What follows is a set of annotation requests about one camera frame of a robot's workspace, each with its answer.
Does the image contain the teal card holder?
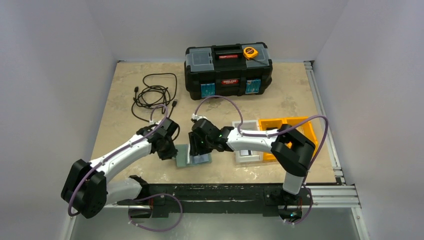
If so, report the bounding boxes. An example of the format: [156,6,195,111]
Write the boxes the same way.
[173,144,212,168]

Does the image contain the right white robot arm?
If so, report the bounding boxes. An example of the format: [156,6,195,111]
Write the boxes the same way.
[188,118,316,204]

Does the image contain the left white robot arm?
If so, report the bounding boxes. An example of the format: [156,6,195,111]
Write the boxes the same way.
[60,117,180,219]

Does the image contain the cards in white bin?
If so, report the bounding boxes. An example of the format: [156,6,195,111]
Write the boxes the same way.
[238,150,257,158]

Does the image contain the white plastic bin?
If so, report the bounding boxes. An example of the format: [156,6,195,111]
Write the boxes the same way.
[235,120,263,164]

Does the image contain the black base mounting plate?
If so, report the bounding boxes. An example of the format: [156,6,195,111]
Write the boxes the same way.
[116,183,314,220]

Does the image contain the black plastic toolbox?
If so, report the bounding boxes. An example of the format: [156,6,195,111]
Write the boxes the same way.
[184,42,273,100]

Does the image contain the yellow tape measure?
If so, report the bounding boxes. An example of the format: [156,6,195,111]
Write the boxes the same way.
[243,46,259,60]

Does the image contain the orange plastic bin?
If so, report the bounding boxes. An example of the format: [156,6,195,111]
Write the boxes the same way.
[258,116,319,163]

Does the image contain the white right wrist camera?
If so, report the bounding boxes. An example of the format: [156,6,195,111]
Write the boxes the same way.
[190,113,208,123]

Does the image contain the black coiled USB cable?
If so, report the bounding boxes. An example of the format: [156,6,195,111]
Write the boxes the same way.
[131,73,179,126]

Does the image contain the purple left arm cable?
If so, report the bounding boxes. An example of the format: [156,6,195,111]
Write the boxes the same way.
[67,104,184,233]

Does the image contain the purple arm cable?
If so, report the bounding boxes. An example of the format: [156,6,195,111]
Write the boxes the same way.
[193,95,329,226]
[67,104,184,233]

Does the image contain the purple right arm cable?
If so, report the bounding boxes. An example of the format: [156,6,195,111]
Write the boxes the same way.
[193,95,329,226]

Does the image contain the aluminium frame rail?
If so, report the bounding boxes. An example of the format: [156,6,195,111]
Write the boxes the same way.
[304,61,361,208]

